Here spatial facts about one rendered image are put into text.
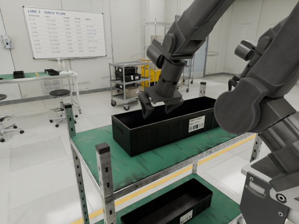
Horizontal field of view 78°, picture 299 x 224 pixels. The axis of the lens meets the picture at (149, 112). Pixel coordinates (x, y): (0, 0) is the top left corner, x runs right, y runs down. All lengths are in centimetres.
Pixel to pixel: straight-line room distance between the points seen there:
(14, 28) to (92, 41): 170
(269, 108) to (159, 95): 30
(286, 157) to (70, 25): 529
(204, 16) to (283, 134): 25
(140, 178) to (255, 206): 32
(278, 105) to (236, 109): 6
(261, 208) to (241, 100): 32
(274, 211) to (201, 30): 44
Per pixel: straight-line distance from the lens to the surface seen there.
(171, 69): 49
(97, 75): 563
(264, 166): 60
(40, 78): 375
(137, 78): 416
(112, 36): 576
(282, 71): 33
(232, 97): 34
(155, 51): 54
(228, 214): 141
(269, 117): 34
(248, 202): 59
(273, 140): 35
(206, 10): 42
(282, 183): 33
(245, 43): 88
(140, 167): 66
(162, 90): 52
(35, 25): 529
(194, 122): 85
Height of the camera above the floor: 135
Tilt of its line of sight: 20 degrees down
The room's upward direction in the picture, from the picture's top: straight up
